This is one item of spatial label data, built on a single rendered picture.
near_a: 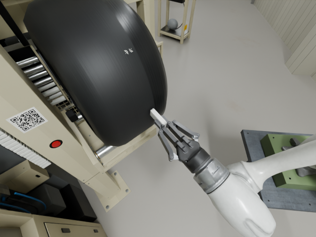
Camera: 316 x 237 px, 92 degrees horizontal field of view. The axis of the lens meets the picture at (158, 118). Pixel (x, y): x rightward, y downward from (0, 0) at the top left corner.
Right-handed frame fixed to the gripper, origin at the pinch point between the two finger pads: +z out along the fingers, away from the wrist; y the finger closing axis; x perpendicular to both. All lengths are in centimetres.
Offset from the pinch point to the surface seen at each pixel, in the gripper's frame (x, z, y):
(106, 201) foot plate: 120, 7, 41
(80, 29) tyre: -21.5, 22.3, 8.5
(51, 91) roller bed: 28, 60, 24
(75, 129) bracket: 29.1, 32.1, 24.6
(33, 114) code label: -0.8, 24.4, 30.2
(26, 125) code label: 1.8, 24.0, 33.9
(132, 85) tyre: -11.0, 8.5, 3.6
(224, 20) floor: 144, 170, -378
